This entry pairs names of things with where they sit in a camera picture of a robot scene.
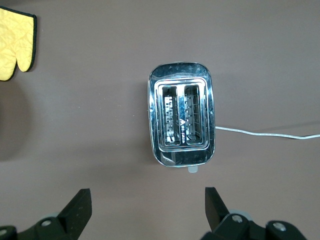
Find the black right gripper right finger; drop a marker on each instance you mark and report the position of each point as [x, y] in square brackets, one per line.
[216, 215]

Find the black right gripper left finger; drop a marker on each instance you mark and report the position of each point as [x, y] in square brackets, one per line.
[72, 217]

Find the chrome and beige toaster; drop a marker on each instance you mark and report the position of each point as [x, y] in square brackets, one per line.
[181, 71]

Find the yellow quilted oven mitt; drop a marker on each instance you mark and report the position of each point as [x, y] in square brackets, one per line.
[15, 37]

